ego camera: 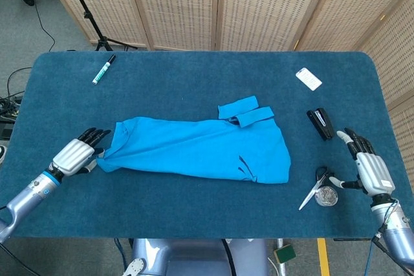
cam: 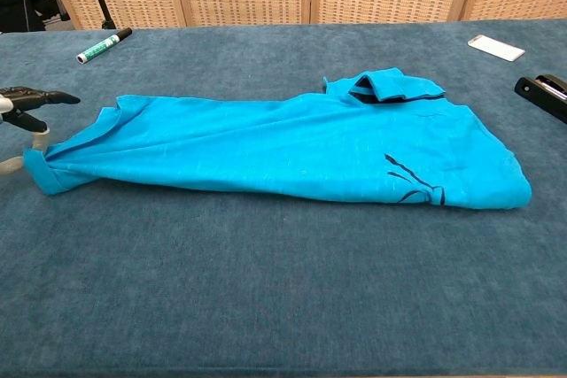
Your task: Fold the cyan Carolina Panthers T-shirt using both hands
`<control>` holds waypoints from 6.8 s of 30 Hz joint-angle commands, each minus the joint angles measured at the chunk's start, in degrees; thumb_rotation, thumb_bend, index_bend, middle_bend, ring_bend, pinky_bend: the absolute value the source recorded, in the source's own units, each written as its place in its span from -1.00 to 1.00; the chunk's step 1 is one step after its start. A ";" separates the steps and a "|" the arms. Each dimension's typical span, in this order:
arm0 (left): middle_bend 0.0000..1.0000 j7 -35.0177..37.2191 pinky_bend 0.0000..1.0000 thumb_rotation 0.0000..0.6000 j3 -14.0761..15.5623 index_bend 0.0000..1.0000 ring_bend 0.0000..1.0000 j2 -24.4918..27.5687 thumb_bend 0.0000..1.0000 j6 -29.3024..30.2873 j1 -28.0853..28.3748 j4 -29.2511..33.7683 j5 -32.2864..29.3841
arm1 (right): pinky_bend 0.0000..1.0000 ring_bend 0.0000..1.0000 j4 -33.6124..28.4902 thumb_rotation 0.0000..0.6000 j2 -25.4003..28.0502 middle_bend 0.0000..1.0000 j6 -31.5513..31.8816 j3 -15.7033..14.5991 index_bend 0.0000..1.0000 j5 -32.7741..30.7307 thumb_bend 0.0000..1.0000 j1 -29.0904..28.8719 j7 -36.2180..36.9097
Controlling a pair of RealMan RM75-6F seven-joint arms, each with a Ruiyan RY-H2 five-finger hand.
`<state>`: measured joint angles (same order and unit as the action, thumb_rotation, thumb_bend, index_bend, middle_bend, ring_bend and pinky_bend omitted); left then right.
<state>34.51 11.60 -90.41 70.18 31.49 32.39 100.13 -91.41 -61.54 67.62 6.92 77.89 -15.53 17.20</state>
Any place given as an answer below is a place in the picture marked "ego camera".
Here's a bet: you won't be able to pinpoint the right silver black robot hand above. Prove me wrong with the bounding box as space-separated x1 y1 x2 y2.
328 127 396 196

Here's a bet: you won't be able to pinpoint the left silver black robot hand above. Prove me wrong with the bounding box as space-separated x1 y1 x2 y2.
51 127 112 176

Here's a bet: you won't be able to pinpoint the blue printed T-shirt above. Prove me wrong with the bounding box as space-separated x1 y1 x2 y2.
96 95 291 186

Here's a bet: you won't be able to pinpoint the round clear paper clip box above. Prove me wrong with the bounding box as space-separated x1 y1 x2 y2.
314 186 339 207

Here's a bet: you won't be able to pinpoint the black stapler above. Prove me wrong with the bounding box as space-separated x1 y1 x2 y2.
306 107 335 142

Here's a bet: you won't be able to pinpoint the green white marker pen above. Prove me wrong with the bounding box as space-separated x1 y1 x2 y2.
92 54 116 85

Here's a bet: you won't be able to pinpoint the white rectangular card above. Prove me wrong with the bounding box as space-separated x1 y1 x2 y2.
295 67 323 92

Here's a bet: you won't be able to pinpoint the green yellow block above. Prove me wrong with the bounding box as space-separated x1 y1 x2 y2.
273 244 297 264

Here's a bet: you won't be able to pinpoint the silver metal table leg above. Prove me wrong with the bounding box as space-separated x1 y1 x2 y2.
276 239 289 276

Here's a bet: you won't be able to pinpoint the black tripod stand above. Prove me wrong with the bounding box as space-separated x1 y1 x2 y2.
60 0 138 52

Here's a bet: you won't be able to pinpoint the blue grey robot torso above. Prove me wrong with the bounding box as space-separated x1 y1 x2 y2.
131 239 269 276

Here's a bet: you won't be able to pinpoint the black handled scissors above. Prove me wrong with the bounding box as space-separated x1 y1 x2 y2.
298 165 336 211

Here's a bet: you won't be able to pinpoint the black cable bundle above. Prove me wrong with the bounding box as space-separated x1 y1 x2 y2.
0 93 23 125

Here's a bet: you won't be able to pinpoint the blue cable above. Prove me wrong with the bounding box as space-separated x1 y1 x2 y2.
113 239 129 267

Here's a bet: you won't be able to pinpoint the white perforated metal bracket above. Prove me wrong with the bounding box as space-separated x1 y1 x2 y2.
122 258 148 276

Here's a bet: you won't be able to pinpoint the thin black floor cable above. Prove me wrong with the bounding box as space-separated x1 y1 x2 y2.
6 0 71 96

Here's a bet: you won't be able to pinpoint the black robot hose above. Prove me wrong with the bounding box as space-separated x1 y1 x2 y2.
221 239 240 276

